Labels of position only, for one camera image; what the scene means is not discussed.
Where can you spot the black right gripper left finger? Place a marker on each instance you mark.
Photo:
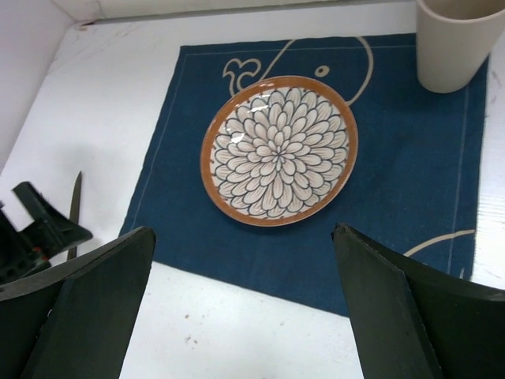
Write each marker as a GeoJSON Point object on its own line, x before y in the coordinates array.
{"type": "Point", "coordinates": [75, 320]}

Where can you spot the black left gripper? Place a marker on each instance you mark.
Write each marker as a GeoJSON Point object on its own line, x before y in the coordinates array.
{"type": "Point", "coordinates": [22, 253]}

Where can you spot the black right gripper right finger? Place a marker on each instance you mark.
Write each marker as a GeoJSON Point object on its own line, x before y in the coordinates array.
{"type": "Point", "coordinates": [410, 320]}

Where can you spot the black table knife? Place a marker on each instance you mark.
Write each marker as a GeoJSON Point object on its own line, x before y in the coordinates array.
{"type": "Point", "coordinates": [74, 213]}

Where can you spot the floral plate with orange rim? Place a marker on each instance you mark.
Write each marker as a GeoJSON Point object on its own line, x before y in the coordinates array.
{"type": "Point", "coordinates": [279, 151]}

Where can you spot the dark blue cloth napkin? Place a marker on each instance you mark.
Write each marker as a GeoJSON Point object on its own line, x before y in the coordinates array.
{"type": "Point", "coordinates": [414, 186]}

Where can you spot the beige paper cup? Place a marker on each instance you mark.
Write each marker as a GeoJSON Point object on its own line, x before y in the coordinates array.
{"type": "Point", "coordinates": [453, 39]}

